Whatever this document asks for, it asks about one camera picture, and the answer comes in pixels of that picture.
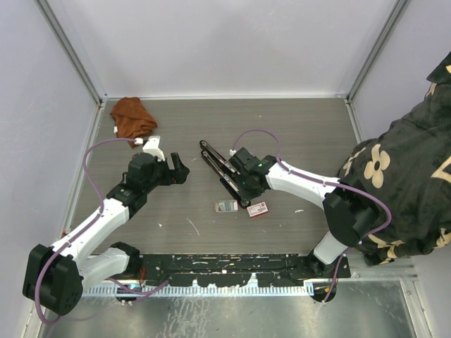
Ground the black stapler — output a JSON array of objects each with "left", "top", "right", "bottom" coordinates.
[
  {"left": 201, "top": 150, "right": 251, "bottom": 208},
  {"left": 199, "top": 140, "right": 238, "bottom": 173}
]

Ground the red white staple box sleeve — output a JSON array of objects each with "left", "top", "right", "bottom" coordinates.
[{"left": 247, "top": 202, "right": 268, "bottom": 218}]

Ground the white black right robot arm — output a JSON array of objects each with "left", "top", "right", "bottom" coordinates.
[{"left": 229, "top": 147, "right": 381, "bottom": 277}]

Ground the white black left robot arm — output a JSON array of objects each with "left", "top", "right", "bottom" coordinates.
[{"left": 23, "top": 152, "right": 190, "bottom": 316}]

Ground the orange-brown cloth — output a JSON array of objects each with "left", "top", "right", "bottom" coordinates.
[{"left": 110, "top": 97, "right": 158, "bottom": 139}]

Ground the black floral fleece garment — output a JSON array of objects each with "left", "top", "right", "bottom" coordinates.
[{"left": 337, "top": 56, "right": 450, "bottom": 266}]

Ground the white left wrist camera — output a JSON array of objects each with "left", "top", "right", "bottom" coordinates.
[{"left": 142, "top": 136, "right": 166, "bottom": 161}]

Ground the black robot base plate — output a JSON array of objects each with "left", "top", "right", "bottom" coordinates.
[{"left": 100, "top": 252, "right": 352, "bottom": 288}]

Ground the perforated cable duct strip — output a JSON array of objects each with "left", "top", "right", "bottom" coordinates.
[{"left": 83, "top": 282, "right": 314, "bottom": 298}]

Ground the aluminium front rail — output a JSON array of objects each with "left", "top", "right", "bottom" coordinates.
[{"left": 348, "top": 254, "right": 417, "bottom": 280}]

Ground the aluminium frame post left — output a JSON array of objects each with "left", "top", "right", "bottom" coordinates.
[{"left": 35, "top": 1, "right": 108, "bottom": 105}]

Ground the aluminium frame post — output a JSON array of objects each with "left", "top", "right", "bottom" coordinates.
[
  {"left": 35, "top": 1, "right": 108, "bottom": 105},
  {"left": 345, "top": 0, "right": 410, "bottom": 104}
]

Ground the aluminium frame post right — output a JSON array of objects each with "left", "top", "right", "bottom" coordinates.
[{"left": 345, "top": 0, "right": 410, "bottom": 104}]

